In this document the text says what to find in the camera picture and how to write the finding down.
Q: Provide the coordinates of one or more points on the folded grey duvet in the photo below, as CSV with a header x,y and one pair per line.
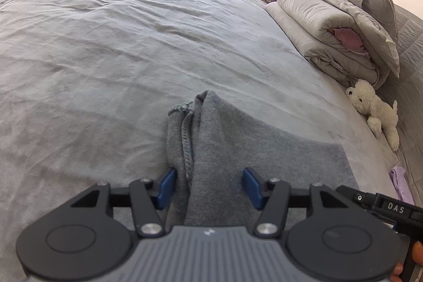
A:
x,y
349,40

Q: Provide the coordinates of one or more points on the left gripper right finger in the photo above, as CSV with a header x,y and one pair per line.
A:
x,y
271,197

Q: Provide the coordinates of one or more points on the lilac folded cloth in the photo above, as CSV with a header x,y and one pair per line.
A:
x,y
398,177

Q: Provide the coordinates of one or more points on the grey quilted headboard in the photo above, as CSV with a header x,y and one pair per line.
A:
x,y
407,91

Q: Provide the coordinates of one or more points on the grey knit sweater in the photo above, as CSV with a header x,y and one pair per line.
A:
x,y
210,142

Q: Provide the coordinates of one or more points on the grey bed sheet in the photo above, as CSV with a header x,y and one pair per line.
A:
x,y
86,86

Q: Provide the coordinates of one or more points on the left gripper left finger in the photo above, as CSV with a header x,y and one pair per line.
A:
x,y
147,197

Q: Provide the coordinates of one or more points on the white plush dog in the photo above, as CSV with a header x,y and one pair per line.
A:
x,y
380,116

